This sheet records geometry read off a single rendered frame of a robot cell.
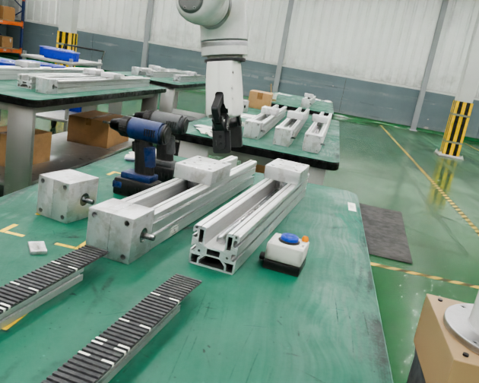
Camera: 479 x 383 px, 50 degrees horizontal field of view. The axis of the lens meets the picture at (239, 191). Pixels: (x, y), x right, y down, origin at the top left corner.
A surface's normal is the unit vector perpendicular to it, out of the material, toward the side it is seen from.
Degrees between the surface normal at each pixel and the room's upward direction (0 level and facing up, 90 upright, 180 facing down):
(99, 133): 90
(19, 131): 90
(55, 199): 90
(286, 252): 90
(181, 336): 0
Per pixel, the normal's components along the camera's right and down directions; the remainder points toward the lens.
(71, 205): 0.90, 0.25
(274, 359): 0.17, -0.95
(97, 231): -0.30, 0.19
